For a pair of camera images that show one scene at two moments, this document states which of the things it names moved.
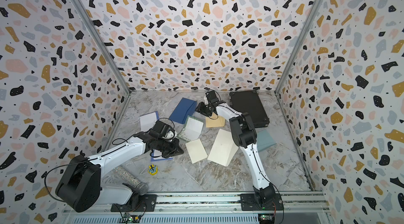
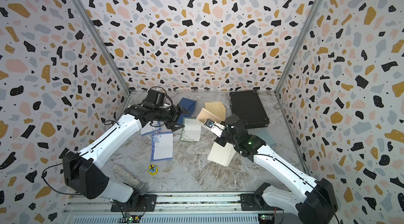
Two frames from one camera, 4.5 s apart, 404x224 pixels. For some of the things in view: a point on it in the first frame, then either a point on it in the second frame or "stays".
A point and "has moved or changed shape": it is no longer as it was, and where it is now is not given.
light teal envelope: x=264 y=140 stays
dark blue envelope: x=185 y=107 stays
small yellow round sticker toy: x=152 y=169 stays
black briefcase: x=248 y=101 stays
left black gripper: x=174 y=151 -> x=176 y=113
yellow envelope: x=214 y=121 has moved or changed shape
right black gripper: x=199 y=109 -> x=218 y=140
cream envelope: x=224 y=148 stays
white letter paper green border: x=192 y=130 stays
